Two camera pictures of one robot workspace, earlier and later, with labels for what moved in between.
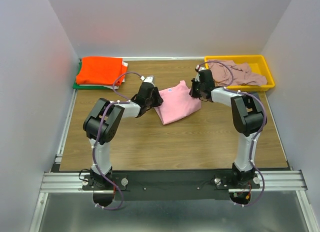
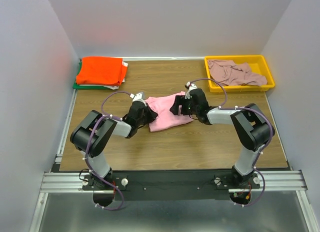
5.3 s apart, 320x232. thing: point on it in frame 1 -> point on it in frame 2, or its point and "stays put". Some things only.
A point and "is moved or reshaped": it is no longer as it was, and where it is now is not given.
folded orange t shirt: [101, 70] stays put
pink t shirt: [177, 103] is moved or reshaped
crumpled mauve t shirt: [242, 74] stays put
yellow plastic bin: [257, 65] stays put
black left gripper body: [155, 100] -> [147, 117]
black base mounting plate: [170, 185] stays put
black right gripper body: [196, 89] -> [191, 109]
